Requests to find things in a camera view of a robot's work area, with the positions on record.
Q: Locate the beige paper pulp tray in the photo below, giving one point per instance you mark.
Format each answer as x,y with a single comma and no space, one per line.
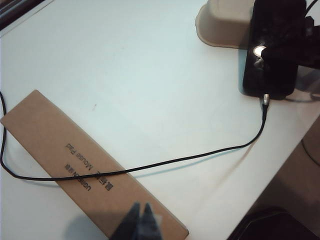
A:
222,22

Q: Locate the brown cardboard mouse pad box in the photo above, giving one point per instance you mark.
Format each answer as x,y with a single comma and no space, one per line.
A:
50,130

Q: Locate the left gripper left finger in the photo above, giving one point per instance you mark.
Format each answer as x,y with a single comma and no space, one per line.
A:
130,222

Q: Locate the black rounded base housing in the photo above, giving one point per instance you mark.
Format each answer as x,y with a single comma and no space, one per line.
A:
280,225

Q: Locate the black smartphone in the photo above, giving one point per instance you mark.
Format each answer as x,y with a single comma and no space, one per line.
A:
270,22

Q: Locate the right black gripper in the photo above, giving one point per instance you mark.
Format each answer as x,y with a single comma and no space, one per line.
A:
311,42

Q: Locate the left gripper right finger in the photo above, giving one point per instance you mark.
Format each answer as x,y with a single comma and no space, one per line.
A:
151,222

